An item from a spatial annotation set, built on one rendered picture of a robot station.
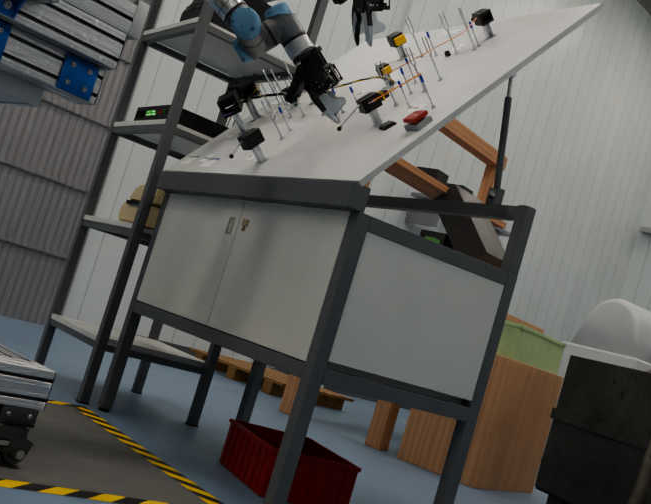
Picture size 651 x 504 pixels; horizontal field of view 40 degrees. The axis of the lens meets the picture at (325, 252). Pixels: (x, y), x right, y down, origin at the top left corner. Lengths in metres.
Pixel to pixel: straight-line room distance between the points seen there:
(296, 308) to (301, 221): 0.25
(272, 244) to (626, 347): 4.80
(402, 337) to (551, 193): 7.76
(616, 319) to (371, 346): 4.92
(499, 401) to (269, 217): 1.99
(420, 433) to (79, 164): 2.91
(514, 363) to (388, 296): 2.04
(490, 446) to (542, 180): 5.89
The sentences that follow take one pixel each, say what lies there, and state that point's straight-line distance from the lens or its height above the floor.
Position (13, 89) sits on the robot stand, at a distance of 2.27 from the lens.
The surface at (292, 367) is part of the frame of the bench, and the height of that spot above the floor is 0.38.
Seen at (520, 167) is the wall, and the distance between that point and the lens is 9.55.
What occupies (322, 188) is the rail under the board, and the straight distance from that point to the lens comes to 2.36.
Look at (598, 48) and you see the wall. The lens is 10.67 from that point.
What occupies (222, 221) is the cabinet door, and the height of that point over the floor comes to 0.72.
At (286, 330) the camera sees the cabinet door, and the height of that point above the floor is 0.46.
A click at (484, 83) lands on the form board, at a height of 1.27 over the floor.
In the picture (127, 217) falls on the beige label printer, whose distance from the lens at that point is 3.50.
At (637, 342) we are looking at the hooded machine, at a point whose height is 1.06.
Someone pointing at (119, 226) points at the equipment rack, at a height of 0.64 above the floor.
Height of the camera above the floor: 0.49
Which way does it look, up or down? 5 degrees up
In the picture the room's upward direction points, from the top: 17 degrees clockwise
